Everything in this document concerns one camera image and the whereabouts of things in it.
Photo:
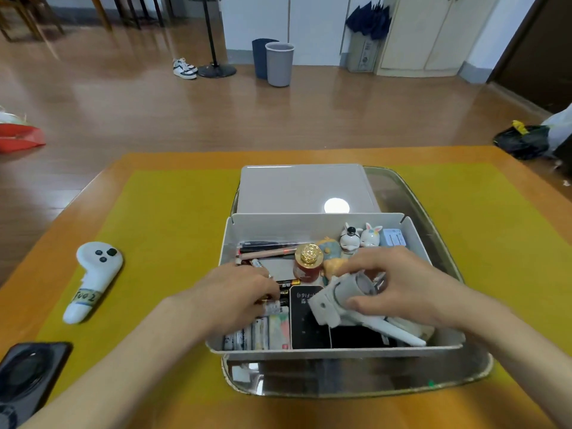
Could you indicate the person's right forearm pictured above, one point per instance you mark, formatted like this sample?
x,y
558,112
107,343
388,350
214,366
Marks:
x,y
518,352

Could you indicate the pile of small batteries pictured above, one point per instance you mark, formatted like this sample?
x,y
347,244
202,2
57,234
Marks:
x,y
250,337

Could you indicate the navy folded umbrella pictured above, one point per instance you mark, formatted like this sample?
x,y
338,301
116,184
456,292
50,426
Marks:
x,y
368,20

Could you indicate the black coat stand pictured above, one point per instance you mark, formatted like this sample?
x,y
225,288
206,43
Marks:
x,y
216,71

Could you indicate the black garbage bag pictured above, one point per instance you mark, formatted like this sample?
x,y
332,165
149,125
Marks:
x,y
520,142

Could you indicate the white camera device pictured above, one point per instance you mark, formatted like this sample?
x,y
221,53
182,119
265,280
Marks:
x,y
324,308

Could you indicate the wooden chair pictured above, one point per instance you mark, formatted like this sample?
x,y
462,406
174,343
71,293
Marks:
x,y
27,13

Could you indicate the gray trash bin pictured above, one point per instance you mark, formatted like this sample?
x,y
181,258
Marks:
x,y
279,66

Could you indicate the cream two-door cabinet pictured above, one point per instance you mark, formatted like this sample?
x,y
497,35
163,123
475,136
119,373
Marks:
x,y
424,31

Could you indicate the white mini fan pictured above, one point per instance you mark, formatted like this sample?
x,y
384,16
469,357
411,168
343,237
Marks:
x,y
351,288

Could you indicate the black WiFi device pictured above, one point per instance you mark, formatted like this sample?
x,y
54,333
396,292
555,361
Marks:
x,y
308,321

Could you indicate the person's left hand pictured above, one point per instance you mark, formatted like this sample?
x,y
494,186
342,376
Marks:
x,y
228,299

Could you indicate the light blue small box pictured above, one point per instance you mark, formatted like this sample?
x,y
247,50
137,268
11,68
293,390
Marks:
x,y
393,238

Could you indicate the yellow blue cartoon figurine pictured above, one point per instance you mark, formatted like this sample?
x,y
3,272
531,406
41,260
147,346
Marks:
x,y
333,263

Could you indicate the white remote control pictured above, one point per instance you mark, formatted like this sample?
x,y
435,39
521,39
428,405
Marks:
x,y
393,332

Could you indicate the red marker pen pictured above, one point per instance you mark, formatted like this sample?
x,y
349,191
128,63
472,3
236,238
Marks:
x,y
268,253

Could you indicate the red plastic bag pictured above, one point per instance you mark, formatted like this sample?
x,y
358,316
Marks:
x,y
18,136

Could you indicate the white handheld controller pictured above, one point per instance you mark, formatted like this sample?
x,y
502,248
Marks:
x,y
96,272

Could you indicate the black smartphone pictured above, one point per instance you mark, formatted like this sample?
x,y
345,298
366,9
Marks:
x,y
27,379

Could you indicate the white built-in wardrobe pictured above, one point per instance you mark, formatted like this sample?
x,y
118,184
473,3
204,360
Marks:
x,y
259,22

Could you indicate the white sneaker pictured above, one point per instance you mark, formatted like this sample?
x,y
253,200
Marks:
x,y
181,61
184,74

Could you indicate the white figurine black hat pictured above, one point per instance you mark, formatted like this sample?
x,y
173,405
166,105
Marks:
x,y
350,241

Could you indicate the person's left forearm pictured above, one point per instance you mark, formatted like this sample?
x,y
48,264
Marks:
x,y
111,375

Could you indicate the dark brown door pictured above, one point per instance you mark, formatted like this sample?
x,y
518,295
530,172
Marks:
x,y
536,49

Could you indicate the black low cabinet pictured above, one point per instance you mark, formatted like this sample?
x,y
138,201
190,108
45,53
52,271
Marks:
x,y
565,158

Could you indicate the red cylindrical can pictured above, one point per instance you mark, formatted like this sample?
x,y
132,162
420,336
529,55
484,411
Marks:
x,y
308,268

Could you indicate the white box lid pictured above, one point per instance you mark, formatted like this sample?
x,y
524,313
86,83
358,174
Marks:
x,y
290,187

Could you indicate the person's right hand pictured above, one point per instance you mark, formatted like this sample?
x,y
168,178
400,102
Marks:
x,y
415,290

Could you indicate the white bunny figurine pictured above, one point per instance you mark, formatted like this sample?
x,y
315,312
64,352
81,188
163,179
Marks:
x,y
371,236

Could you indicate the dark blue trash bin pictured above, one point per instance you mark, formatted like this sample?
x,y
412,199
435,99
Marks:
x,y
258,58

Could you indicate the bundle of black pens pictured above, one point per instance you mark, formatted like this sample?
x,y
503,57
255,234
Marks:
x,y
268,244

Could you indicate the white red small packet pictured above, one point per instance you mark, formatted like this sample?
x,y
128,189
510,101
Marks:
x,y
279,330

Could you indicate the white storage box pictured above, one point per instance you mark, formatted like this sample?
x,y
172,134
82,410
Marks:
x,y
277,225

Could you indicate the gray metal safe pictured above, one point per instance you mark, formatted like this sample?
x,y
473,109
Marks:
x,y
362,53

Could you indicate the wooden side table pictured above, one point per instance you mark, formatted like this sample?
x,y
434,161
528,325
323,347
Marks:
x,y
100,13

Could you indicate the dark wooden stool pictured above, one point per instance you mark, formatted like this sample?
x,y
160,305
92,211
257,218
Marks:
x,y
134,8

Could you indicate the yellow table mat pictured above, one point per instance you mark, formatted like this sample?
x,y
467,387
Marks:
x,y
170,209

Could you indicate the stainless steel tray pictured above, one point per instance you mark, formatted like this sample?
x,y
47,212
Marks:
x,y
402,192

